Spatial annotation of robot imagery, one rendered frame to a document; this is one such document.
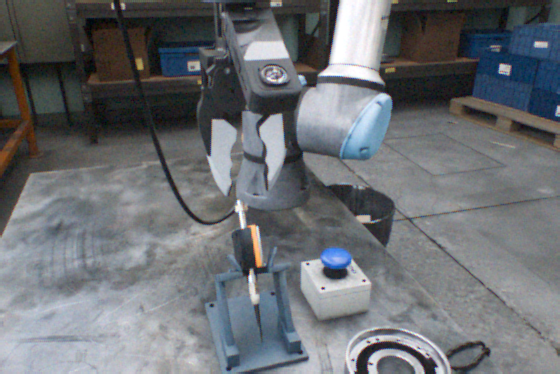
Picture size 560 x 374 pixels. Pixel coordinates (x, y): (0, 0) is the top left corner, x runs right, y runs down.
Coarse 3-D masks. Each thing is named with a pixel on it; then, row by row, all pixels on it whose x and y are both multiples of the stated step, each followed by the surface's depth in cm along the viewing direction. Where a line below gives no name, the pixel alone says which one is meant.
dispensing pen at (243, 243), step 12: (240, 204) 55; (240, 216) 55; (240, 240) 53; (252, 240) 53; (240, 252) 53; (252, 252) 53; (240, 264) 53; (252, 264) 53; (252, 276) 54; (252, 288) 54; (252, 300) 54
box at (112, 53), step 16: (96, 32) 332; (112, 32) 335; (128, 32) 339; (144, 32) 373; (96, 48) 337; (112, 48) 341; (144, 48) 349; (96, 64) 343; (112, 64) 346; (128, 64) 350; (144, 64) 354; (112, 80) 351
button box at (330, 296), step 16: (304, 272) 63; (320, 272) 62; (336, 272) 61; (352, 272) 62; (304, 288) 64; (320, 288) 58; (336, 288) 58; (352, 288) 59; (368, 288) 60; (320, 304) 58; (336, 304) 59; (352, 304) 60; (368, 304) 61; (320, 320) 60
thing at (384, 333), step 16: (368, 336) 53; (384, 336) 53; (400, 336) 53; (416, 336) 52; (352, 352) 51; (384, 352) 51; (400, 352) 51; (432, 352) 51; (352, 368) 49; (368, 368) 49; (384, 368) 51; (400, 368) 51; (416, 368) 49; (448, 368) 47
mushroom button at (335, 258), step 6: (324, 252) 61; (330, 252) 60; (336, 252) 60; (342, 252) 61; (348, 252) 61; (324, 258) 60; (330, 258) 59; (336, 258) 59; (342, 258) 59; (348, 258) 60; (324, 264) 60; (330, 264) 59; (336, 264) 59; (342, 264) 59; (348, 264) 59; (336, 270) 61
